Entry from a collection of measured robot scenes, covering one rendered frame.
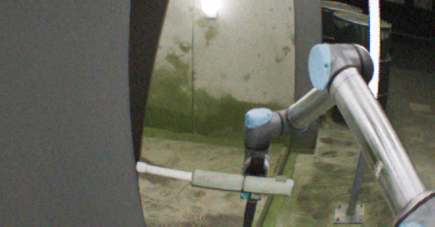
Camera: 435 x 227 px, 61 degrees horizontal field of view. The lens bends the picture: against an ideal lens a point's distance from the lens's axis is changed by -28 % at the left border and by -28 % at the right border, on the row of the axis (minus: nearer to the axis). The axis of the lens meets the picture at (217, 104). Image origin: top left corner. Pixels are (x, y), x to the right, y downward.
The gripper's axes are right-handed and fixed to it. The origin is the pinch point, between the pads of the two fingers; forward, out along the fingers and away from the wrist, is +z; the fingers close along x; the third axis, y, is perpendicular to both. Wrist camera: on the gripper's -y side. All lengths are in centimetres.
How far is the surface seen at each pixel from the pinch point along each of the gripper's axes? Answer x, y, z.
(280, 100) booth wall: -12, 23, -167
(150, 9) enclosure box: 38, -51, -11
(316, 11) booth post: -30, -41, -162
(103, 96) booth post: 10, -65, 110
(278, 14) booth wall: -5, -33, -166
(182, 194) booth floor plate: 35, 61, -99
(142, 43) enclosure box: 39, -39, -11
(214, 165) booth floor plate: 22, 59, -138
